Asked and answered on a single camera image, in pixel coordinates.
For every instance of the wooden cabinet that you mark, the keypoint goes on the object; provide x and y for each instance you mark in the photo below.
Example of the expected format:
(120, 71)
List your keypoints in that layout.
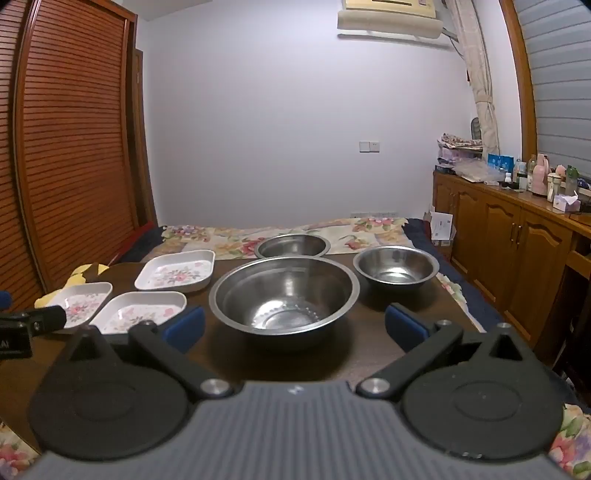
(498, 240)

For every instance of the louvered wooden wardrobe door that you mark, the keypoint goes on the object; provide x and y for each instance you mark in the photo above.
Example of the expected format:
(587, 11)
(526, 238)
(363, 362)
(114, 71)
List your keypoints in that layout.
(9, 184)
(74, 138)

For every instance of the floral bed blanket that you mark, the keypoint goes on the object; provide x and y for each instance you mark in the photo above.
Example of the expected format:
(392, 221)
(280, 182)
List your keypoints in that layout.
(295, 233)

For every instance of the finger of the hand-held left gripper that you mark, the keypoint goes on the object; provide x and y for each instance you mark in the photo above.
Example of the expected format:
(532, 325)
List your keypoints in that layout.
(48, 318)
(4, 300)

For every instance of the white floral rectangular plate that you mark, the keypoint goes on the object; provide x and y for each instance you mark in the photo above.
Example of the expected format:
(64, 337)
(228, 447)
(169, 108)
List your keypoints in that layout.
(138, 311)
(81, 302)
(178, 272)

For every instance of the medium steel bowl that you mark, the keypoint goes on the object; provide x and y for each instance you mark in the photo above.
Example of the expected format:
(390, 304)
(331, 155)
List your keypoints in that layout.
(291, 247)

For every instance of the blue boxes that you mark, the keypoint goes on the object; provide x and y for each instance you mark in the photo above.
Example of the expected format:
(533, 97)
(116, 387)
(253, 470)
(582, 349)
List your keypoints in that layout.
(501, 161)

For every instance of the small grey fan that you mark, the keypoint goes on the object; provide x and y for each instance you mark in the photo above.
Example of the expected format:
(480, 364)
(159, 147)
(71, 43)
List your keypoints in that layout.
(475, 128)

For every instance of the clear plastic bag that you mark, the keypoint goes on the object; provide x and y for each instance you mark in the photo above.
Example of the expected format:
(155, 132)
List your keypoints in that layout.
(478, 173)

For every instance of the white wall outlet strip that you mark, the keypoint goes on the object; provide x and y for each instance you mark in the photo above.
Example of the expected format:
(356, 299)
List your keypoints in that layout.
(374, 214)

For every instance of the red and navy cloth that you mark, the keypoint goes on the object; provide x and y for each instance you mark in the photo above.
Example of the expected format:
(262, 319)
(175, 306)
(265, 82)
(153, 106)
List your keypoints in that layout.
(138, 242)

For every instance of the large steel bowl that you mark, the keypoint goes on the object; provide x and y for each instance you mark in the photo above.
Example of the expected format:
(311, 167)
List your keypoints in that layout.
(281, 300)

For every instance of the yellow cloth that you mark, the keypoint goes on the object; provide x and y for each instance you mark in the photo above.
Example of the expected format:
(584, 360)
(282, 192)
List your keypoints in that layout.
(76, 274)

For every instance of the small steel bowl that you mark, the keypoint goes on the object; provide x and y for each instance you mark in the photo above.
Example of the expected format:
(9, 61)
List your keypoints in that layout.
(397, 267)

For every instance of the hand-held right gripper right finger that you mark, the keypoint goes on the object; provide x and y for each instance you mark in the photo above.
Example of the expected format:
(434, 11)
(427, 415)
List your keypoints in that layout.
(406, 326)

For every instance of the tissue box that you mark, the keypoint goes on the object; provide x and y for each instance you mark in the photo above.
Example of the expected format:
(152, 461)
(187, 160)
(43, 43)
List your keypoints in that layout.
(567, 204)

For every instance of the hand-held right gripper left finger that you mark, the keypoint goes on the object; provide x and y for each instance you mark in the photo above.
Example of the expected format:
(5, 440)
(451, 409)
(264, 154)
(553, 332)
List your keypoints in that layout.
(184, 326)

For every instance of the wooden window frame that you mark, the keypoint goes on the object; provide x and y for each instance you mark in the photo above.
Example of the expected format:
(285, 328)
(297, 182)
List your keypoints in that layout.
(519, 83)

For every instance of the white air conditioner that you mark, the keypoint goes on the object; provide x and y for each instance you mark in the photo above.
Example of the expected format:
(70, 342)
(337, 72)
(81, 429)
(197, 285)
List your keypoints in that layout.
(388, 21)

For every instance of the green bottle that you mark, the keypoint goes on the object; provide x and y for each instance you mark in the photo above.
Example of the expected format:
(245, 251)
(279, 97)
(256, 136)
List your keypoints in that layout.
(571, 180)

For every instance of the pink bottle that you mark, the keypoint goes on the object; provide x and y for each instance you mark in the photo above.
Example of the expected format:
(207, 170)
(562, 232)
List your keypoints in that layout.
(539, 177)

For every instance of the white wall switch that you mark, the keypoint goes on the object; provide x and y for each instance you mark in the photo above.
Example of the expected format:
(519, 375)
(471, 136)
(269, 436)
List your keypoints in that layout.
(369, 146)

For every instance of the cream curtain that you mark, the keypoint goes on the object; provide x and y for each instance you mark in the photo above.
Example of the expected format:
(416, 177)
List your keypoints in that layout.
(482, 92)

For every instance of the white cardboard box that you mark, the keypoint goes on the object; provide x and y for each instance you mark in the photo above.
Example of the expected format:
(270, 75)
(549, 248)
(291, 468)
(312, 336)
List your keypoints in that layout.
(441, 228)

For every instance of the grey window blind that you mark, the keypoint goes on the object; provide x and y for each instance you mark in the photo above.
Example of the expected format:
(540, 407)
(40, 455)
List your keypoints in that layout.
(558, 83)

